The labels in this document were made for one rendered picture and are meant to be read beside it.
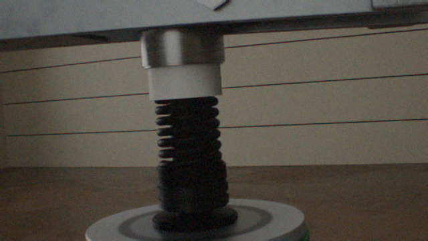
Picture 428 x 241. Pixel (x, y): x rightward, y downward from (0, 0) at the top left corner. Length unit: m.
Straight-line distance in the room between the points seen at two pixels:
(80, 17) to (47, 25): 0.03
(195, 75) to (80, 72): 7.66
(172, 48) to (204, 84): 0.04
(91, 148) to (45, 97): 1.11
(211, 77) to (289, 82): 6.26
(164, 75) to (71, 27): 0.10
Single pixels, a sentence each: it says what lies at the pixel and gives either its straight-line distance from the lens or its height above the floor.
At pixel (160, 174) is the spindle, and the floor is 0.91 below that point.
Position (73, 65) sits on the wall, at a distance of 8.23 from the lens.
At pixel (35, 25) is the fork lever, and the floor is 1.06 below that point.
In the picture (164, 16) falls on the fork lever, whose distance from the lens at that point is 0.48.
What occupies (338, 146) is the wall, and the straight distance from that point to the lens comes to 6.67.
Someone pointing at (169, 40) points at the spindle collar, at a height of 1.03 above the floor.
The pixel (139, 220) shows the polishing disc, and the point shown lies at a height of 0.86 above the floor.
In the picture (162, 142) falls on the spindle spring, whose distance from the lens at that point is 0.52.
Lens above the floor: 0.99
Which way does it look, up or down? 3 degrees down
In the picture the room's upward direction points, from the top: 4 degrees counter-clockwise
